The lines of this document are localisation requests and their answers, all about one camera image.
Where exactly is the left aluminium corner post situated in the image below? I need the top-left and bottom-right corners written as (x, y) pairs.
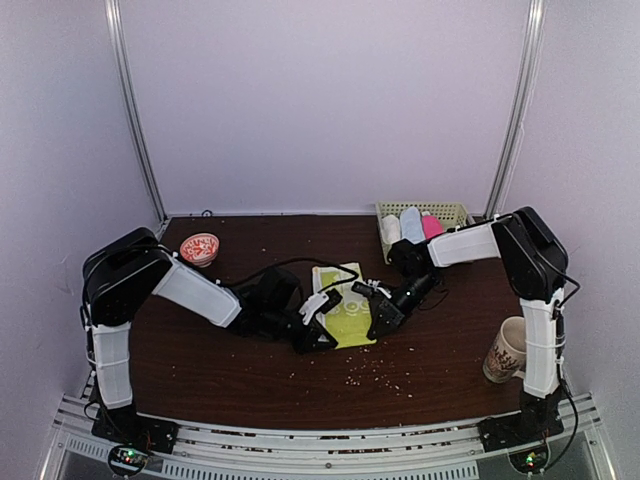
top-left (104, 0), bottom-right (168, 224)

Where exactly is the green plastic basket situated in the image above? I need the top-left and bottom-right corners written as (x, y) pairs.
top-left (375, 201), bottom-right (474, 265)

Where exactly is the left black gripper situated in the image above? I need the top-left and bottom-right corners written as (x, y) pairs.
top-left (262, 305), bottom-right (337, 356)

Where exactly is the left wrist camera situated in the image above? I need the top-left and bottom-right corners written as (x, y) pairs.
top-left (299, 288), bottom-right (343, 325)

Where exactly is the white rolled towel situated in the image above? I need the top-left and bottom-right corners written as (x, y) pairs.
top-left (380, 215), bottom-right (402, 245)

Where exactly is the right aluminium corner post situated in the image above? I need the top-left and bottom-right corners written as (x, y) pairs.
top-left (483, 0), bottom-right (546, 219)

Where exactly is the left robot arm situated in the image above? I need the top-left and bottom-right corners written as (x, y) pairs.
top-left (80, 228), bottom-right (341, 444)

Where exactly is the light blue rolled towel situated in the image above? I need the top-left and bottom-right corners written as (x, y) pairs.
top-left (399, 206), bottom-right (425, 244)

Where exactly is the circuit board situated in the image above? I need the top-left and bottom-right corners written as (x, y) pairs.
top-left (509, 446), bottom-right (550, 474)
top-left (107, 445), bottom-right (149, 477)

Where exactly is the cream mug red pattern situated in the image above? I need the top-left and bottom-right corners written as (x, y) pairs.
top-left (482, 316), bottom-right (526, 384)

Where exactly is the red patterned bowl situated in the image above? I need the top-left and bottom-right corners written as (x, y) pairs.
top-left (179, 233), bottom-right (220, 268)

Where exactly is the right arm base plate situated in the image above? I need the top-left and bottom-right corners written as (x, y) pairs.
top-left (477, 413), bottom-right (564, 452)

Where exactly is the pink towel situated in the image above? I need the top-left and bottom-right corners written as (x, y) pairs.
top-left (421, 215), bottom-right (445, 240)

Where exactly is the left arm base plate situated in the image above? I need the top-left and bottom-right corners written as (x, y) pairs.
top-left (91, 410), bottom-right (179, 454)

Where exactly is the green patterned towel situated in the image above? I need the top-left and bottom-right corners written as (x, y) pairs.
top-left (312, 262), bottom-right (376, 349)

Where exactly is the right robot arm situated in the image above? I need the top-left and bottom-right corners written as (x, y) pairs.
top-left (352, 207), bottom-right (571, 442)

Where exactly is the right circuit board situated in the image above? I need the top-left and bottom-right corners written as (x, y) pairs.
top-left (509, 446), bottom-right (550, 474)

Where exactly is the aluminium corner post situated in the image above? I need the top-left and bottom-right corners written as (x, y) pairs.
top-left (104, 0), bottom-right (168, 224)
top-left (483, 0), bottom-right (546, 219)

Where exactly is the aluminium front rail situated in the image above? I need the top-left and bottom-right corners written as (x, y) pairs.
top-left (49, 394), bottom-right (601, 480)

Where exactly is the left circuit board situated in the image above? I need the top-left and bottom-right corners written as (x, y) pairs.
top-left (107, 445), bottom-right (149, 477)

